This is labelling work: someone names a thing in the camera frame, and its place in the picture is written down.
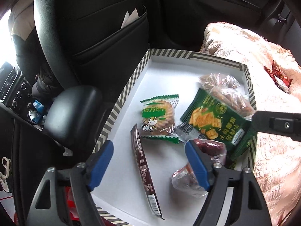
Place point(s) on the blue items in console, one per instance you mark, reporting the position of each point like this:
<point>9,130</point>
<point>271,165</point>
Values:
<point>37,112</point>

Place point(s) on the black centre armrest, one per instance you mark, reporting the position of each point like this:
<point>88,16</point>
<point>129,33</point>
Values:
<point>74,117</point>

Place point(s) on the green white biscuit packet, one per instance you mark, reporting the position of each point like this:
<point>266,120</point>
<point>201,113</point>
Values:
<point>159,118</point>

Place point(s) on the clear bag brown nuts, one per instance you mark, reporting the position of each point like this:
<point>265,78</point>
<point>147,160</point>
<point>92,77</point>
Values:
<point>233,99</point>

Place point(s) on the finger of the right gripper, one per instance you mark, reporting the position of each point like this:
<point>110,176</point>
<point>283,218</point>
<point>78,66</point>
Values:
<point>278,123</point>

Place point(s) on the black seat belt buckle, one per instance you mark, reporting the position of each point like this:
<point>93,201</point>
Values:
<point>283,15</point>

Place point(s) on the dark brown snack bar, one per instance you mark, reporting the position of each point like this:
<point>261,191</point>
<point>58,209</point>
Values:
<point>144,172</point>

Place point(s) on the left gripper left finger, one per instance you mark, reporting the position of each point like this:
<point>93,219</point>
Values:
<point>49,205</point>

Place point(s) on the clear wrapped red date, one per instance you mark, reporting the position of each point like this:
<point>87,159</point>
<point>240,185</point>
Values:
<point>216,150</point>

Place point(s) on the striped white cardboard box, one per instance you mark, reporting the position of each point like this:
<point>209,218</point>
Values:
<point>120,197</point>

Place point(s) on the car dashboard control panel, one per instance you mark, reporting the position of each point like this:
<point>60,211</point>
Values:
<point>15,89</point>

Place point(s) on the white papers in seat pocket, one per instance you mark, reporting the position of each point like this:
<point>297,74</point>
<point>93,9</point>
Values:
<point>129,18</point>

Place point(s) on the peach fringed blanket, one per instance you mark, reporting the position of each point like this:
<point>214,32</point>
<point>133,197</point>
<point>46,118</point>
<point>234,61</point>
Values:
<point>277,166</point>

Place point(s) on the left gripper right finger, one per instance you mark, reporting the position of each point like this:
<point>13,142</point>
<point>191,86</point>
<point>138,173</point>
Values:
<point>248,205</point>

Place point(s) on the clear wrapped orange candy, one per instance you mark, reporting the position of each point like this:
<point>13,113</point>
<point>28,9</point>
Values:
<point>185,181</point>

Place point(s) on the dark green cracker packet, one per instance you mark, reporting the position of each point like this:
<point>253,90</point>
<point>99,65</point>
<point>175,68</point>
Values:
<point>207,117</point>

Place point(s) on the black car door panel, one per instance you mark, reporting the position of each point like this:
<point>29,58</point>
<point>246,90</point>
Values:
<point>183,21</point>

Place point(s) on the red gold candy wrapper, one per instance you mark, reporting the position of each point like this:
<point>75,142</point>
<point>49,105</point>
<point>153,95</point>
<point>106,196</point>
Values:
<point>280,79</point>

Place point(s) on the black front car seat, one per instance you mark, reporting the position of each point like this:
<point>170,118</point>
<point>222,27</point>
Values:
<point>84,43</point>

